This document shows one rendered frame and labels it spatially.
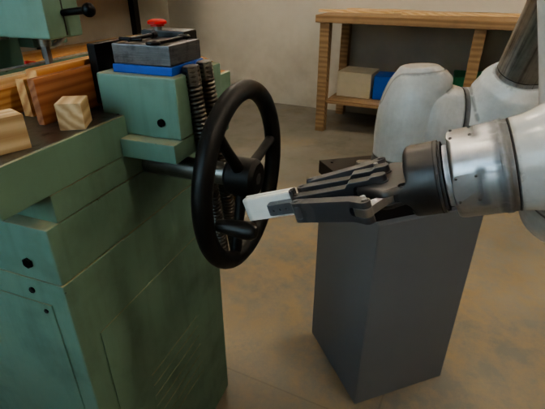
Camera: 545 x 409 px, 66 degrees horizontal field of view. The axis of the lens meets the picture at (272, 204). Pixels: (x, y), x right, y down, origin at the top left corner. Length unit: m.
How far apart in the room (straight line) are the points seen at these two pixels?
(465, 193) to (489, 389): 1.14
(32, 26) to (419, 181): 0.59
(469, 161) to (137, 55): 0.46
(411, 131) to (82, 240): 0.72
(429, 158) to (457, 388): 1.12
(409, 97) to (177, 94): 0.56
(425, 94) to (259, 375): 0.94
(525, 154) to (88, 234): 0.54
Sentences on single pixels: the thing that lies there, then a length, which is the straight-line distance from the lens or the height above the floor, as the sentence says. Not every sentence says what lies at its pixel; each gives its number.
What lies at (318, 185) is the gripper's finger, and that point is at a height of 0.87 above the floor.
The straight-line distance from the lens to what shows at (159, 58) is 0.64.
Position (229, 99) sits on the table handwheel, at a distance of 0.57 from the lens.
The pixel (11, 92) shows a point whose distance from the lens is 0.75.
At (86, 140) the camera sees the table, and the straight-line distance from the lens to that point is 0.63.
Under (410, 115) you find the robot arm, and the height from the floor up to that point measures 0.81.
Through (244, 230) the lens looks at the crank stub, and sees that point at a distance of 0.55.
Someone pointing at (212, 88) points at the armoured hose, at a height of 0.93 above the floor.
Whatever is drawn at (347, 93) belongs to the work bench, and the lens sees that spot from 3.50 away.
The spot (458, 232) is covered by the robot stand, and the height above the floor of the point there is 0.53.
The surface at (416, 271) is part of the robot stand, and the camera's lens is 1.12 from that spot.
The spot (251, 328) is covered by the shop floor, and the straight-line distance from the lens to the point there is 1.54.
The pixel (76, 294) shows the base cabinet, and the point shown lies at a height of 0.68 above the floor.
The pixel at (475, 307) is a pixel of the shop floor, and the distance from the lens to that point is 1.79.
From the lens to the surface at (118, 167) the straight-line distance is 0.69.
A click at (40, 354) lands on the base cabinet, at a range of 0.81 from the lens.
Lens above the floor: 1.08
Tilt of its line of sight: 28 degrees down
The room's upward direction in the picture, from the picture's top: straight up
